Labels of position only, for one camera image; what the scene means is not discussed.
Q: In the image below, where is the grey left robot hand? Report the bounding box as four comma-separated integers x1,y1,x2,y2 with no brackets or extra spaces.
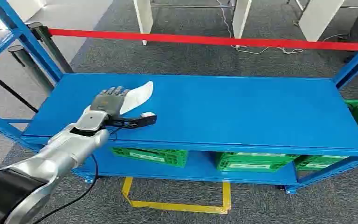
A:
89,86,132,117

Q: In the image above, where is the white curved plastic part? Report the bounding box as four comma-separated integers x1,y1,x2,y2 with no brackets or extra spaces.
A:
83,81,154,116

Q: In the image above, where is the white table leg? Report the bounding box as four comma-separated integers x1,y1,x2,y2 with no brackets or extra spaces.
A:
232,0,252,39
133,0,154,46

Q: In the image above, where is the black barrier belt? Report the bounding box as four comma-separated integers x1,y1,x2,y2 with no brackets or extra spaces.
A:
0,67,39,113

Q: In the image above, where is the red barrier belt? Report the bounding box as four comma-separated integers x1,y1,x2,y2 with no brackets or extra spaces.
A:
48,28,358,52

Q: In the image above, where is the blue metal shelf rack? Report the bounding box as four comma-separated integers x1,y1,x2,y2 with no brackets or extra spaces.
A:
0,0,358,196

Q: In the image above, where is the white table panel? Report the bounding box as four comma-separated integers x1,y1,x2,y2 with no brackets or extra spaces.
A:
298,0,345,42

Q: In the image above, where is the left wrist camera on black bracket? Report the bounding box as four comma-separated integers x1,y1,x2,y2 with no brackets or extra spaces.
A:
104,112,158,130

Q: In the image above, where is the dark stanchion post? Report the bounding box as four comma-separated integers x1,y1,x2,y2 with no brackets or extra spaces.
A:
7,45,55,93
28,22,74,74

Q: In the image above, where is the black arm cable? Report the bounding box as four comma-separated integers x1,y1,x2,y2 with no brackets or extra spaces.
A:
32,153,99,224

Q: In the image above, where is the white floor cable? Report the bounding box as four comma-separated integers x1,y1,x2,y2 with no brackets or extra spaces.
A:
216,0,305,55

